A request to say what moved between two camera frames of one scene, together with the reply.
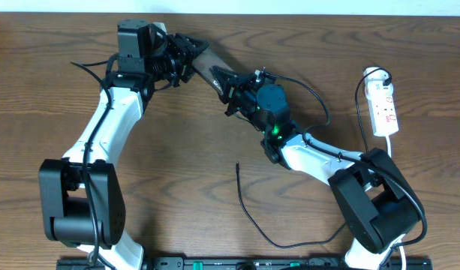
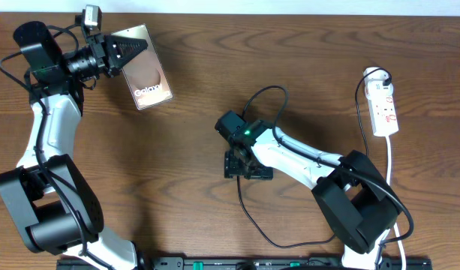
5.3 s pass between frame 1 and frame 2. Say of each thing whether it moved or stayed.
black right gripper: moved
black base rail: stayed
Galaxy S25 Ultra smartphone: moved
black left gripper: moved
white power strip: stayed
